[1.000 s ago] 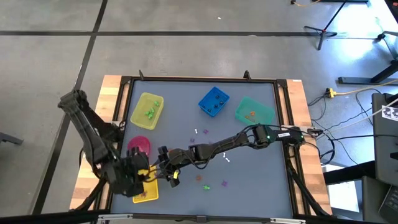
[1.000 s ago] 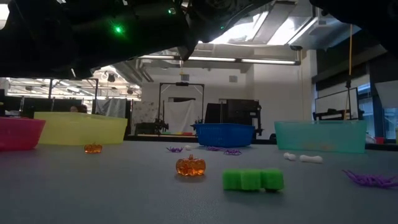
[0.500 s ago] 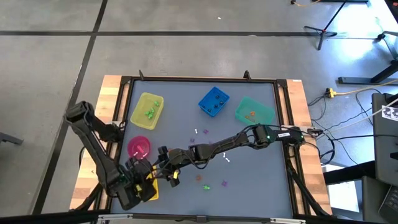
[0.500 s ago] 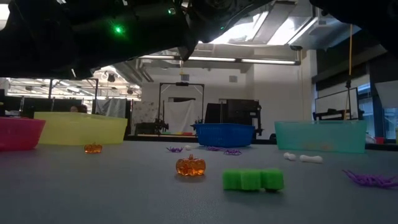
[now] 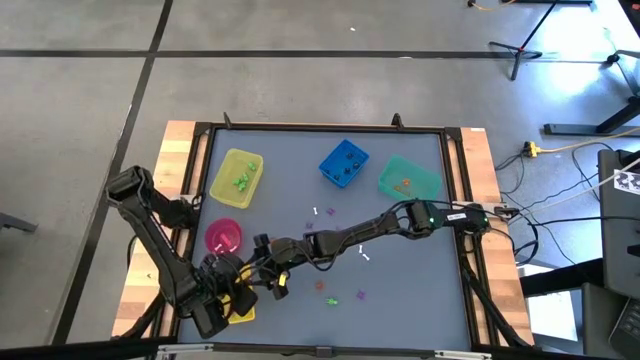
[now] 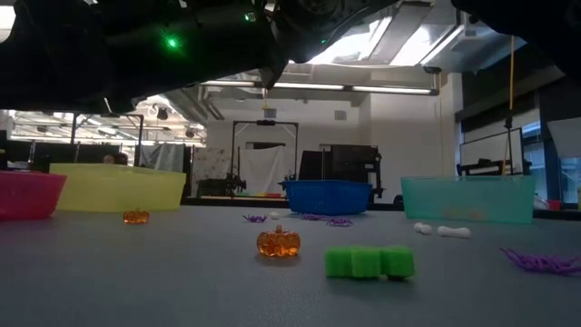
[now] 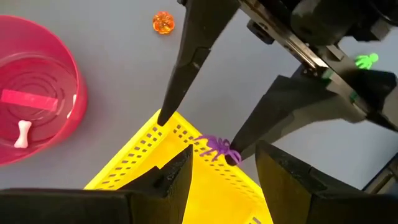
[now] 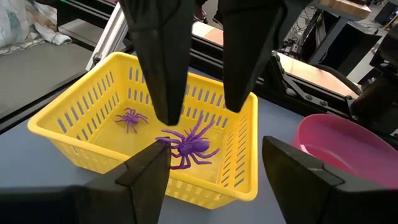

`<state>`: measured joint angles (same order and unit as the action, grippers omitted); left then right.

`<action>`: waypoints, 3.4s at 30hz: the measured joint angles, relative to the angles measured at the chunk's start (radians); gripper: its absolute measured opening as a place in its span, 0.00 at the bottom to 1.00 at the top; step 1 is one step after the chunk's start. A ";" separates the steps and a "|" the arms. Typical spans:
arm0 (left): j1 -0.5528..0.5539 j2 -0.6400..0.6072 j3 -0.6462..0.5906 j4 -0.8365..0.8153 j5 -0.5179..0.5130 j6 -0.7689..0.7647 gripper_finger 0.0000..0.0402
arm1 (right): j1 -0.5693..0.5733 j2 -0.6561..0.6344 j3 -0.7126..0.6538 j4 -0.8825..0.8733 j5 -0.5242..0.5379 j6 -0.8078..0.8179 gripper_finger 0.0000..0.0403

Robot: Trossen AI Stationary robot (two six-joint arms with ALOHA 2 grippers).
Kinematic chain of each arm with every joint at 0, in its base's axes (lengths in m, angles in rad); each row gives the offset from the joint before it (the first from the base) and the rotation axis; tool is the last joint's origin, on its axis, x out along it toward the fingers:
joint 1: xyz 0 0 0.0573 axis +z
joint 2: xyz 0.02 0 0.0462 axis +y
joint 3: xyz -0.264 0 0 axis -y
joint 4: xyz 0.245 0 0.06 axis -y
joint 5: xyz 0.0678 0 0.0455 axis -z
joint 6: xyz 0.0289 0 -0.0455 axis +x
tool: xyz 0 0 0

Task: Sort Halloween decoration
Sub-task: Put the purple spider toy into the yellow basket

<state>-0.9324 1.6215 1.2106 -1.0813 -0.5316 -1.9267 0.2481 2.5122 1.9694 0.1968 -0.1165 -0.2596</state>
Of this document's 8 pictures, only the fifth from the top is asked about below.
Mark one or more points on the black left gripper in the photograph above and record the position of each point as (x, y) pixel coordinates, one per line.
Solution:
(220, 280)

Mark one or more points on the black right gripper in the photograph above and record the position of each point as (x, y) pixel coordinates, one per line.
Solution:
(290, 255)

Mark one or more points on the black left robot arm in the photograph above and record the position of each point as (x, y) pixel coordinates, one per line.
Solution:
(160, 250)

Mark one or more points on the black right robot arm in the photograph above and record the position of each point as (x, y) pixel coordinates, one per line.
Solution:
(375, 230)

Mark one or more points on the pink round plastic bowl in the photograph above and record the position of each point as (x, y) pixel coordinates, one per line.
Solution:
(230, 227)

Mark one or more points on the wooden table side board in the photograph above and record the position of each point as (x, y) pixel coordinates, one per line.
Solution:
(485, 170)
(150, 280)

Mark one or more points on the yellow translucent plastic bin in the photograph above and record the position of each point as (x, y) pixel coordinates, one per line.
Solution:
(225, 195)

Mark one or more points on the blue plastic bin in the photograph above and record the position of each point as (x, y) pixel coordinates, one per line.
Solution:
(330, 165)

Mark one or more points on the teal translucent plastic bin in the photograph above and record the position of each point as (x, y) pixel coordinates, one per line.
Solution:
(420, 175)

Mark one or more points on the grey chair leg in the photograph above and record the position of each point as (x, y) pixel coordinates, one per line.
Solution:
(17, 223)

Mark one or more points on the yellow power strip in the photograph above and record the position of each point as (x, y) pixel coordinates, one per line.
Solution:
(531, 148)

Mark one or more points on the black tripod stand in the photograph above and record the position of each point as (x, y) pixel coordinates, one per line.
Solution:
(520, 52)

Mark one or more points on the grey case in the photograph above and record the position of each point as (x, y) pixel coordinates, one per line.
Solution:
(597, 320)

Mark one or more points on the black stand base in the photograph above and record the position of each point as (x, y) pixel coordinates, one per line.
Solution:
(575, 129)

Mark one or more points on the grey desk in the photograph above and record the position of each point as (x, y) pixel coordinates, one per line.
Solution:
(620, 225)

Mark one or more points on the black keyboard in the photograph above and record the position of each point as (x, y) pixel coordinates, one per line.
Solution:
(627, 325)

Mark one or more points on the black white marker tag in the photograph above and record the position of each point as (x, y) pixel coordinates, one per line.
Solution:
(629, 181)

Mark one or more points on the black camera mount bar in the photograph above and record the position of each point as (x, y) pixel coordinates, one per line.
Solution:
(320, 351)

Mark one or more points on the black table frame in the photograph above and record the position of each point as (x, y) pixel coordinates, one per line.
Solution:
(325, 127)

